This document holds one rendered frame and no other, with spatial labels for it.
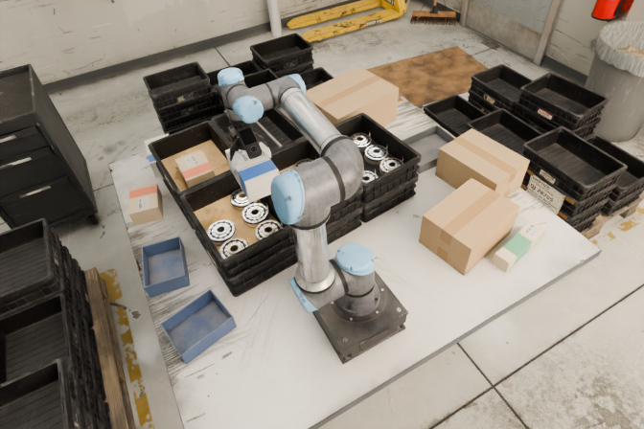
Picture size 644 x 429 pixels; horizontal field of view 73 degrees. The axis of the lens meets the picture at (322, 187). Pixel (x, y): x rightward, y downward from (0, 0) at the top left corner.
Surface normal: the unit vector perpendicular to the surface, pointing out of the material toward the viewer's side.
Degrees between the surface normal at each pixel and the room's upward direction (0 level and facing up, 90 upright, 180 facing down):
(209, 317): 0
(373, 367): 0
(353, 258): 7
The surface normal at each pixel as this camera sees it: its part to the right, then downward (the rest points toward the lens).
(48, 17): 0.47, 0.60
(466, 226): -0.05, -0.71
